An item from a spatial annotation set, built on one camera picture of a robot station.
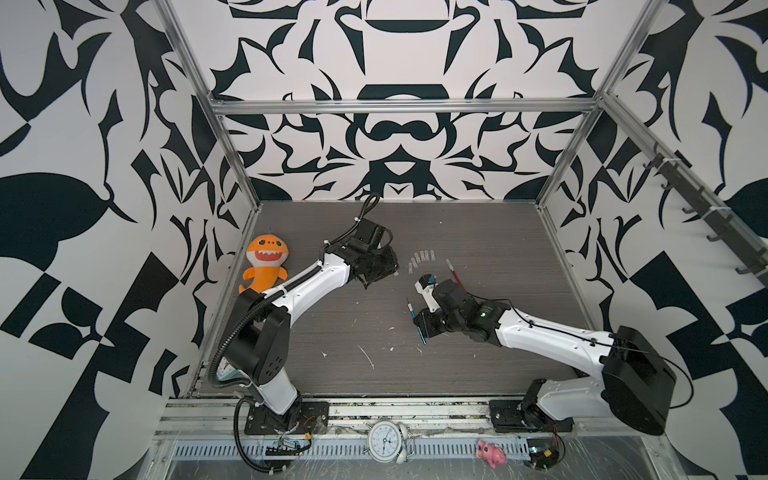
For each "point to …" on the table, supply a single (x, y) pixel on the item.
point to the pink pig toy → (492, 453)
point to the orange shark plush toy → (266, 254)
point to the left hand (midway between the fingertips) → (397, 259)
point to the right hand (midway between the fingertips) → (412, 316)
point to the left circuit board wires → (288, 447)
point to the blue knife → (411, 310)
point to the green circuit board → (543, 452)
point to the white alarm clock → (388, 442)
